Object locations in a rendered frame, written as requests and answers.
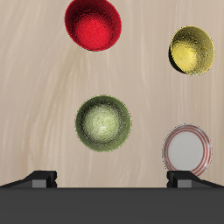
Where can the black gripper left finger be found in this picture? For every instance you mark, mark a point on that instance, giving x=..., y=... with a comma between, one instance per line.
x=40, y=177

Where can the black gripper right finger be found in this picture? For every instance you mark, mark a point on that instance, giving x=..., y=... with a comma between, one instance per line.
x=182, y=176

